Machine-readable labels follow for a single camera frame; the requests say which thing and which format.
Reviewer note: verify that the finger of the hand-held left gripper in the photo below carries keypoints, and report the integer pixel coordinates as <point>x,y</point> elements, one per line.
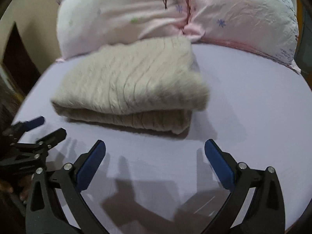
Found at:
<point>54,135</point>
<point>35,122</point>

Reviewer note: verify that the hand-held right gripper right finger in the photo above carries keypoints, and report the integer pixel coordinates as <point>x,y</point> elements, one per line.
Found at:
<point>219,167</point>

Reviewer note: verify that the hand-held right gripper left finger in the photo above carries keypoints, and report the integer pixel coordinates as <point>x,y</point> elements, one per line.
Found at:
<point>90,167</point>

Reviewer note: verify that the beige knit sweater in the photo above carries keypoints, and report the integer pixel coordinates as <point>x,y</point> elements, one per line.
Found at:
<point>136,82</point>

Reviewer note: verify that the person's left hand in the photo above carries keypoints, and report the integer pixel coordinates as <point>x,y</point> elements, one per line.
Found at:
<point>5,187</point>

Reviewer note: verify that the lavender bed sheet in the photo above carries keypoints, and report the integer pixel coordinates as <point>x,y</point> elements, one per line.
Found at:
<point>256,117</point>

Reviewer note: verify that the pink floral pillow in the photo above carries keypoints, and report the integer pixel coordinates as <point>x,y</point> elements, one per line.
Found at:
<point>117,14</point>
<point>243,17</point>

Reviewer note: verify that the dark green object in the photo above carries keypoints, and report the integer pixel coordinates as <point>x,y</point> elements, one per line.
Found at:
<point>304,48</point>

